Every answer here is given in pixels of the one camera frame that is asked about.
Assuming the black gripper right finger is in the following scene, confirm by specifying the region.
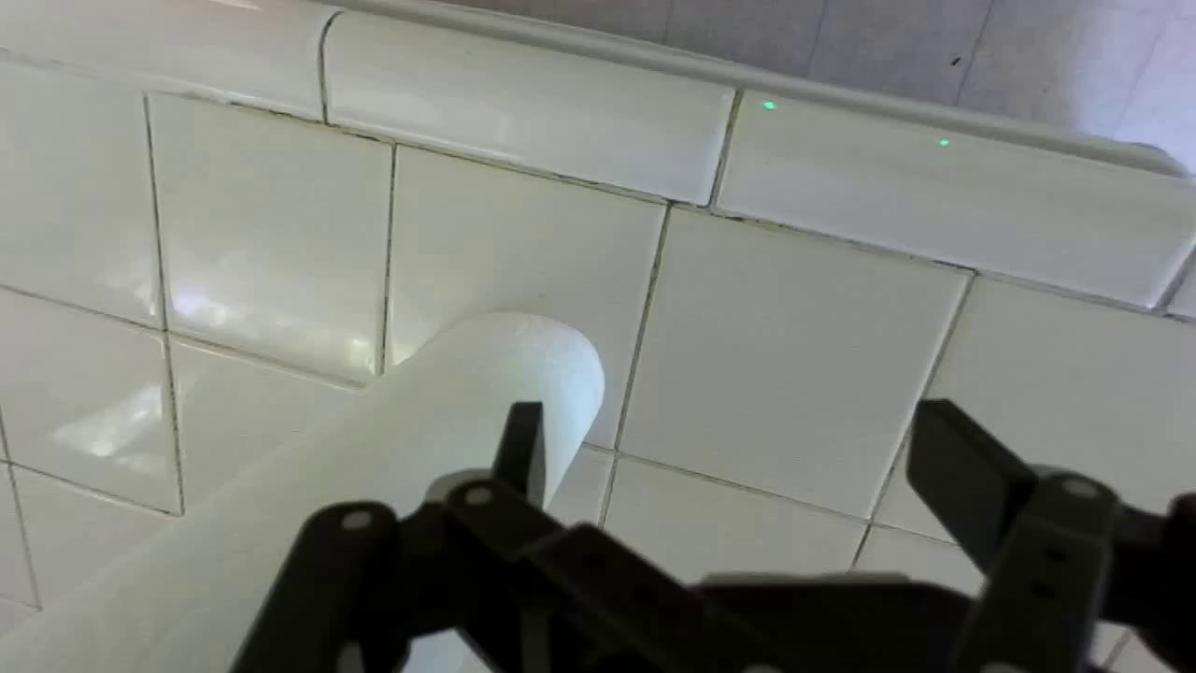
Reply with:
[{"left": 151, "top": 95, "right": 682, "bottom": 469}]
[{"left": 904, "top": 401, "right": 1196, "bottom": 673}]

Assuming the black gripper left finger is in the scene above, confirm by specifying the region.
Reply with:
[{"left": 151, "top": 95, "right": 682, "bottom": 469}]
[{"left": 226, "top": 401, "right": 651, "bottom": 673}]

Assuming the white paper towel roll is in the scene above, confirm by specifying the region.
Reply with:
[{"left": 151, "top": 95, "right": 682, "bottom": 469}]
[{"left": 0, "top": 316, "right": 606, "bottom": 673}]

